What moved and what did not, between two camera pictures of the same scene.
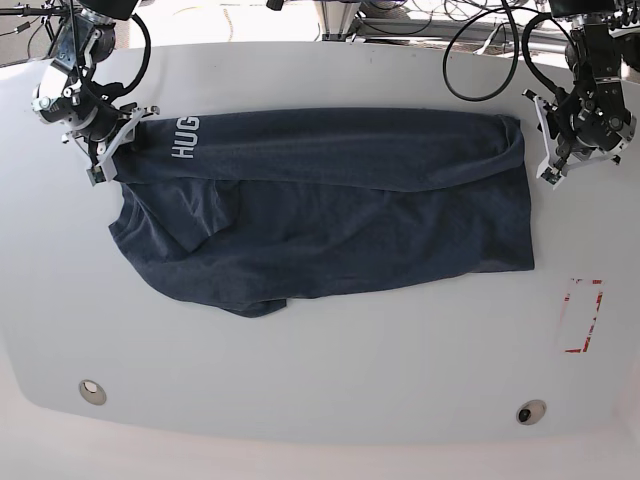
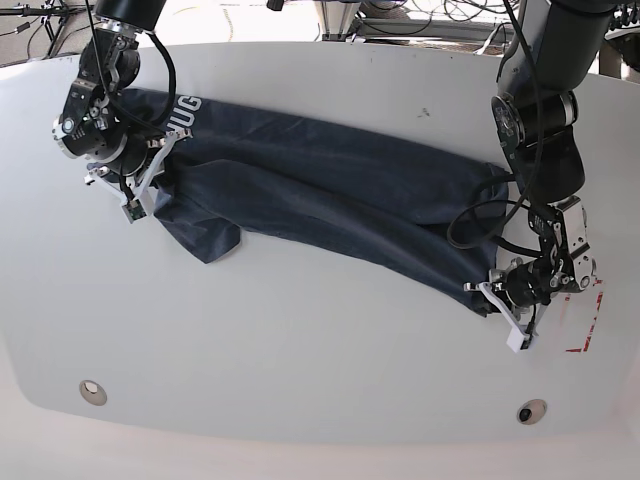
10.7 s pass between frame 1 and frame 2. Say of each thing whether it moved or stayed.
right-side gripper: moved
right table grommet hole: stayed
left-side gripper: moved
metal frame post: stayed
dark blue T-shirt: moved
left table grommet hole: stayed
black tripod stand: stayed
